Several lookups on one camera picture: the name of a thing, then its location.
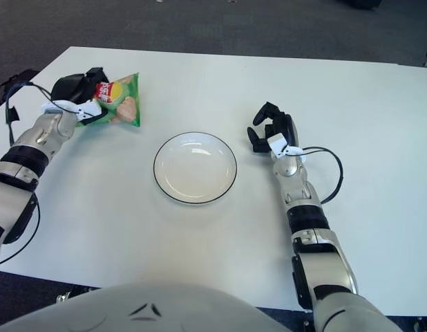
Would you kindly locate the grey robot torso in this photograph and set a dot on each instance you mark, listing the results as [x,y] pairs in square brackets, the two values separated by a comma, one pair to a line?
[148,311]

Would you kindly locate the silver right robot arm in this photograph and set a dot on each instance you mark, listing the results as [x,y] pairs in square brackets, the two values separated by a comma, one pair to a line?
[303,193]

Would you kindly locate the black bag on floor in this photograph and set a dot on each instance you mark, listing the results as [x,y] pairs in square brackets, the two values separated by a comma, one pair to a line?
[23,77]

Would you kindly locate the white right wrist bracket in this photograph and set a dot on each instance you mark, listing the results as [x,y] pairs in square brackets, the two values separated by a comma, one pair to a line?
[277,143]

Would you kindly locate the white plate with black rim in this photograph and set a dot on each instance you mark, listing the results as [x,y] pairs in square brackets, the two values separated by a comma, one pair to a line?
[194,169]

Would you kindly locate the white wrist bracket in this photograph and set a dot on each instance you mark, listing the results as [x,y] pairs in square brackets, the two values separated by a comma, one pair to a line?
[277,143]
[89,109]

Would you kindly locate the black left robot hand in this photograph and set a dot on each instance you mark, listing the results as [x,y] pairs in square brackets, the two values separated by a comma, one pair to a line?
[72,88]

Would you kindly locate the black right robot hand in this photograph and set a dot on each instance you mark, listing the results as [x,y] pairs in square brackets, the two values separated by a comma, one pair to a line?
[286,128]

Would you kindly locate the green potato chip bag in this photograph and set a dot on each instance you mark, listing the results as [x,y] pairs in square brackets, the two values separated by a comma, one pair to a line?
[127,103]

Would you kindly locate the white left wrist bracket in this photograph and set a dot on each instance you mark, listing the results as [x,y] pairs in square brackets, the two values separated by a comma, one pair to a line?
[89,109]

